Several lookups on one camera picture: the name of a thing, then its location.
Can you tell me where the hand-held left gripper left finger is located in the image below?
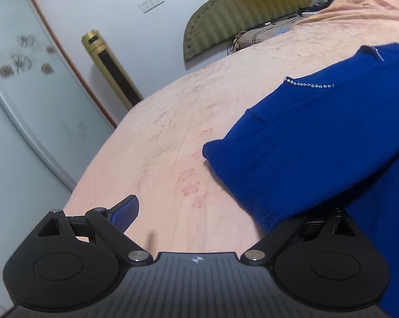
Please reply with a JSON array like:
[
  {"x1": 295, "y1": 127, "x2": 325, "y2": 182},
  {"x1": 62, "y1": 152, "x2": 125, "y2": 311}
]
[{"x1": 37, "y1": 195, "x2": 154, "y2": 266}]

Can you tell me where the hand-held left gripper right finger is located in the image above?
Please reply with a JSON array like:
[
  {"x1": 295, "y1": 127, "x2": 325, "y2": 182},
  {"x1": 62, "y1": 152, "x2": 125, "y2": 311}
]
[{"x1": 240, "y1": 206, "x2": 364, "y2": 266}]

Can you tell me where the blue knit sweater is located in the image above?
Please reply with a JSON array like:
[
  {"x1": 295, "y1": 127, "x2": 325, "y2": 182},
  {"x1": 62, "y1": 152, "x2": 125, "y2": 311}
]
[{"x1": 202, "y1": 41, "x2": 399, "y2": 318}]

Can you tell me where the dark clothes pile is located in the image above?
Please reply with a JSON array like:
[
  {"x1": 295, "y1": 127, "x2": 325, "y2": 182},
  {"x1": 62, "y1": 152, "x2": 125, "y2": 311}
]
[{"x1": 302, "y1": 0, "x2": 335, "y2": 14}]

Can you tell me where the pink floral bed sheet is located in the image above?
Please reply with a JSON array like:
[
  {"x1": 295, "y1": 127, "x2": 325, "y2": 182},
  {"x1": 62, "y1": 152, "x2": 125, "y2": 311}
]
[{"x1": 63, "y1": 23, "x2": 399, "y2": 262}]

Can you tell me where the gold tower air conditioner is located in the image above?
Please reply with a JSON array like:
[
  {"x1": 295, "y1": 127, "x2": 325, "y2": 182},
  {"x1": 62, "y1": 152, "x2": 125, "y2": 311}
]
[{"x1": 81, "y1": 30, "x2": 144, "y2": 110}]

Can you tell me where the brown striped pillow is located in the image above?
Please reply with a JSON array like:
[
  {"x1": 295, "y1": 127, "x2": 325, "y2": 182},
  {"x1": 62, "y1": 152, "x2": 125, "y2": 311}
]
[{"x1": 227, "y1": 23, "x2": 297, "y2": 54}]

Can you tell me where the olive green padded headboard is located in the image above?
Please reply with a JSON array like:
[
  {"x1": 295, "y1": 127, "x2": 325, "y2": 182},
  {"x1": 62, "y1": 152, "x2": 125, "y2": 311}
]
[{"x1": 183, "y1": 0, "x2": 339, "y2": 63}]

